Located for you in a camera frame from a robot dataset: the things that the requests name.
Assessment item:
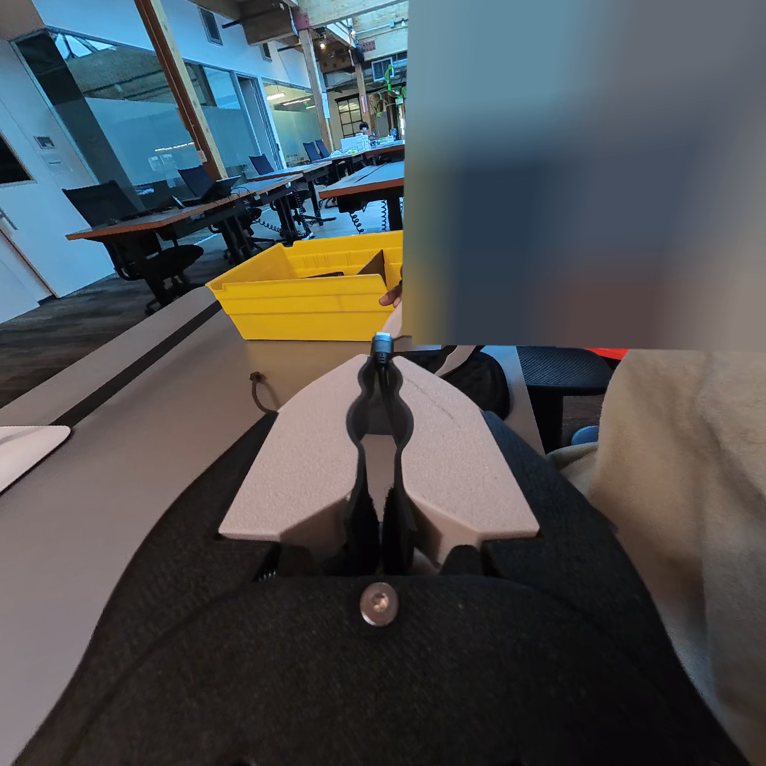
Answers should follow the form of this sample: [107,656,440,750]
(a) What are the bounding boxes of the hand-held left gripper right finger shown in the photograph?
[395,357,541,567]

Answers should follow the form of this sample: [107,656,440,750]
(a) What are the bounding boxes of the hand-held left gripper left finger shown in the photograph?
[218,353,367,543]

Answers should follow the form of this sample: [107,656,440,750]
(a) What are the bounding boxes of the yellow plastic bin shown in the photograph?
[205,230,405,343]

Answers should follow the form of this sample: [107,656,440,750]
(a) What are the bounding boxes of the black mesh office chair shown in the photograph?
[516,347,613,456]

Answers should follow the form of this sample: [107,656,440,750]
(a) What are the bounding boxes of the orange-edged desk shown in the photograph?
[66,178,303,312]
[317,162,405,231]

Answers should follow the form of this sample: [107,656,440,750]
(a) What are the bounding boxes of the black laptop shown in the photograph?
[180,174,246,207]

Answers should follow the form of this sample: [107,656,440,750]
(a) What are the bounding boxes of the thin black cable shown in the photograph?
[249,371,280,414]

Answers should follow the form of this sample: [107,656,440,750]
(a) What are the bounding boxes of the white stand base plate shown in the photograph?
[0,426,71,494]

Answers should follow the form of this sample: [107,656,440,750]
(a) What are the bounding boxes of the wooden post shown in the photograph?
[134,0,228,180]

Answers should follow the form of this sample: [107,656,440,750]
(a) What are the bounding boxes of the black wall poster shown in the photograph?
[0,134,34,186]

